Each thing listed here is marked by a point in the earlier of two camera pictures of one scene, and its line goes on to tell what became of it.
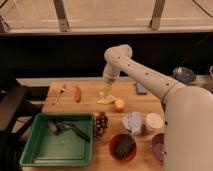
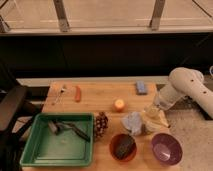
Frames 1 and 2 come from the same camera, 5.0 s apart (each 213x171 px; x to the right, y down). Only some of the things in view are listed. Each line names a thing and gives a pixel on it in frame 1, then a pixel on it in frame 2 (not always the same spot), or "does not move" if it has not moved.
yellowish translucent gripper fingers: (107, 85) → (151, 111)
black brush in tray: (56, 127) does not move
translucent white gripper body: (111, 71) → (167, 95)
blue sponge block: (141, 89) does not move
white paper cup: (154, 121) does not move
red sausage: (78, 94) does not move
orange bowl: (123, 147) does not move
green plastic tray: (60, 139) does not move
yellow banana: (108, 100) → (153, 120)
